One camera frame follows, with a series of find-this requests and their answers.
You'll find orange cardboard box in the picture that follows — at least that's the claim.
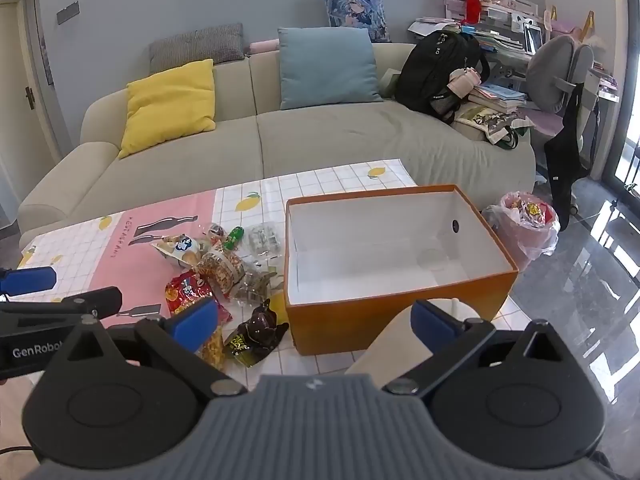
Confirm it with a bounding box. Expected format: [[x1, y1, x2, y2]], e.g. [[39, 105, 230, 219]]
[[284, 184, 519, 357]]

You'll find grey checked pillow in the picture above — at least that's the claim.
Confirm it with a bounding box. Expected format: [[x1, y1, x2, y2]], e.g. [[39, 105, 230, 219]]
[[149, 22, 246, 73]]

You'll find dark brown snack packet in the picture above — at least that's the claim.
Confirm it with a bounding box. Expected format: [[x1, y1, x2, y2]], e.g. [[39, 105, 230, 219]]
[[223, 300, 290, 367]]

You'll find yellow pillow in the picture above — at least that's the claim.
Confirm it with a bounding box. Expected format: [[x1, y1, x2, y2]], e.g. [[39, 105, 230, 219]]
[[117, 58, 217, 160]]

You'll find white desk with shelves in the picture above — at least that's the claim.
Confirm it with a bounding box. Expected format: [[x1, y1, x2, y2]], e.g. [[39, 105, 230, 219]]
[[407, 0, 621, 106]]

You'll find tablet screen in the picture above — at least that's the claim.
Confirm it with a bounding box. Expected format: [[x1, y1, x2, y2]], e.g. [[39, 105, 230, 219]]
[[522, 22, 545, 56]]

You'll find grey desk chair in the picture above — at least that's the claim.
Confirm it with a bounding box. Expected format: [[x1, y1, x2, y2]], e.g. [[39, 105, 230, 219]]
[[525, 35, 601, 216]]

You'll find printed figure pillow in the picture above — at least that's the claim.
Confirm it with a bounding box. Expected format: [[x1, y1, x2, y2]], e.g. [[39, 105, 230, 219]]
[[321, 0, 392, 43]]

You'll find black backpack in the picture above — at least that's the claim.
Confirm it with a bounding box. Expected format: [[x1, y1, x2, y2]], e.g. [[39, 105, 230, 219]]
[[394, 29, 492, 123]]

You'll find red snack bag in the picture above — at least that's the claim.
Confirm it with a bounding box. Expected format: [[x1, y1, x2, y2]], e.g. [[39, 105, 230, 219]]
[[165, 270, 233, 371]]

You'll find printed tote bag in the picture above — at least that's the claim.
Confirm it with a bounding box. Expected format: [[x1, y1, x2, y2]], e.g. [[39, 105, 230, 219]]
[[452, 107, 535, 151]]

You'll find beige sofa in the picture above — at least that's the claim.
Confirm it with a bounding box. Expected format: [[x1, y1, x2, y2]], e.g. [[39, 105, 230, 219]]
[[19, 41, 537, 248]]

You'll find beige cylinder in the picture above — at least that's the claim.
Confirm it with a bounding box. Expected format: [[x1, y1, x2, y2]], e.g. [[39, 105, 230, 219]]
[[345, 298, 483, 377]]

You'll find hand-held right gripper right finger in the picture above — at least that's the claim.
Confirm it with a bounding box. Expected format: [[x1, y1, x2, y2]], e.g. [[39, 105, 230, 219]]
[[382, 300, 576, 396]]

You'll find clear peanut bag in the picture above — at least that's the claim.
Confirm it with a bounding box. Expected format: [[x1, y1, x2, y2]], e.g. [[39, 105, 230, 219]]
[[197, 244, 246, 302]]

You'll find blue pillow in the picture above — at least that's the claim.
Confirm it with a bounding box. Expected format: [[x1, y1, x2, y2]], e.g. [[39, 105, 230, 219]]
[[276, 26, 385, 111]]

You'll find stack of books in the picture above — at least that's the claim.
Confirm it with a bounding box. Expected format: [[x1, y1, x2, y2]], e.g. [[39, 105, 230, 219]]
[[467, 82, 528, 115]]

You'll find pink trash bin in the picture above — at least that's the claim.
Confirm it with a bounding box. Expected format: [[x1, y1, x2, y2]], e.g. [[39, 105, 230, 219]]
[[482, 190, 561, 273]]

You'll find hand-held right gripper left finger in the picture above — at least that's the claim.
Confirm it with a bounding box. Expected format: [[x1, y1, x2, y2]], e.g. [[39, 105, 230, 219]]
[[64, 297, 248, 397]]

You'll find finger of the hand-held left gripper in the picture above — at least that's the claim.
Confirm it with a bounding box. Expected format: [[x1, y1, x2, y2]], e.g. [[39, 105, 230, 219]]
[[0, 287, 123, 321], [0, 266, 57, 296]]

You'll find clear seed bar packet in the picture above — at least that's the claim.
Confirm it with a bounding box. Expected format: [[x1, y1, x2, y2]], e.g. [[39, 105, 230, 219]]
[[232, 270, 281, 306]]

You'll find white blue bread snack bag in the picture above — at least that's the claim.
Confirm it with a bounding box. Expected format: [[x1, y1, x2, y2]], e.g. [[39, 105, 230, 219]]
[[151, 234, 211, 268]]

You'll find glass balcony door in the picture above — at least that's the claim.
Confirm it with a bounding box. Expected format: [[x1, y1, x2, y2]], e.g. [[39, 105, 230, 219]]
[[597, 0, 640, 196]]

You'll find pink bottle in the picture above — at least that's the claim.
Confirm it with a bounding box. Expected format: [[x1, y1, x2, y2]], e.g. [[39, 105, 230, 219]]
[[447, 67, 483, 98]]

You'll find white door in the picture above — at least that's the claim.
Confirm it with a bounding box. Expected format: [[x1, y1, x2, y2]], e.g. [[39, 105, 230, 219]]
[[0, 0, 41, 221]]

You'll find clear candy packet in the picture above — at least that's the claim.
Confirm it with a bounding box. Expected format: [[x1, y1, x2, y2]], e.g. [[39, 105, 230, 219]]
[[247, 224, 283, 256]]

